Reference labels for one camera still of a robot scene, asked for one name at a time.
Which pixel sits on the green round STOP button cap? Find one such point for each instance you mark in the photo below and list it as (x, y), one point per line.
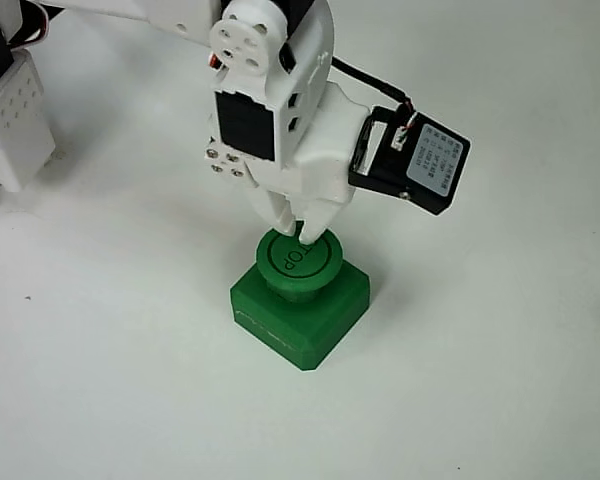
(300, 272)

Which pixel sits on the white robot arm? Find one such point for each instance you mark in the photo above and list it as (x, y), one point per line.
(155, 15)

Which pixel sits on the green square button base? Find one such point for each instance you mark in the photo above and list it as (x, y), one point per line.
(325, 325)

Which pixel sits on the black camera module with label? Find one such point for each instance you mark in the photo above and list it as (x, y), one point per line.
(425, 165)

